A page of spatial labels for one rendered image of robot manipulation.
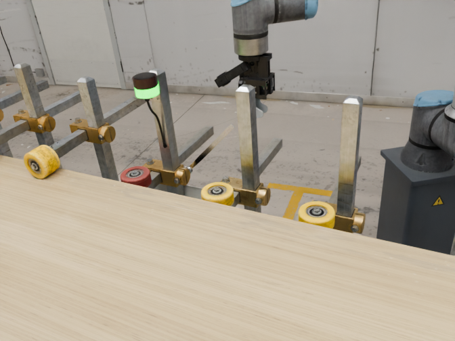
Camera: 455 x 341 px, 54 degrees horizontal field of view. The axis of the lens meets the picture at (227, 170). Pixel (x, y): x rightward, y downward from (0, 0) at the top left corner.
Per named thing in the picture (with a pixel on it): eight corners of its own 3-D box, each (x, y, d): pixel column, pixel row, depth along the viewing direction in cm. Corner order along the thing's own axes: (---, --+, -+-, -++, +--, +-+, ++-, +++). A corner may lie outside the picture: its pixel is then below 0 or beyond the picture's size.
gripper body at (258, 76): (265, 102, 118) (264, 58, 112) (236, 99, 122) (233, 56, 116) (275, 92, 124) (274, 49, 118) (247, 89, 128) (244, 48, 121)
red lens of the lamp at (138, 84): (143, 79, 114) (141, 71, 113) (162, 81, 111) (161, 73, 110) (128, 87, 109) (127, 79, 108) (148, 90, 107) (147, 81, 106)
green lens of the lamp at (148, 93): (145, 88, 115) (143, 80, 114) (164, 91, 112) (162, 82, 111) (131, 97, 110) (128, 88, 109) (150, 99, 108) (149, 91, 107)
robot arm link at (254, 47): (227, 39, 113) (242, 30, 120) (229, 57, 116) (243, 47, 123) (260, 40, 109) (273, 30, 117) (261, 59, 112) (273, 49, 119)
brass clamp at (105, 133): (85, 132, 141) (81, 117, 139) (118, 137, 136) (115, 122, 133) (71, 140, 137) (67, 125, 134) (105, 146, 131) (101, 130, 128)
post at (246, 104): (251, 239, 130) (241, 82, 105) (263, 241, 128) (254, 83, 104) (246, 246, 127) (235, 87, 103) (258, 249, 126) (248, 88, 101)
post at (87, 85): (118, 210, 152) (84, 74, 127) (126, 212, 150) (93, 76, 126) (112, 216, 149) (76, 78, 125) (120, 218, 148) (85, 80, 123)
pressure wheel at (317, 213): (292, 244, 106) (292, 205, 100) (321, 234, 108) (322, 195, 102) (309, 265, 99) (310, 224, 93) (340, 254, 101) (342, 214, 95)
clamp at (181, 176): (154, 172, 136) (151, 157, 133) (191, 180, 130) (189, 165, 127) (143, 181, 131) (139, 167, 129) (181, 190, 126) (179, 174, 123)
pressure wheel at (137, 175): (139, 196, 129) (131, 162, 123) (162, 201, 126) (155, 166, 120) (122, 211, 123) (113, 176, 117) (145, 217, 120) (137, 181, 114)
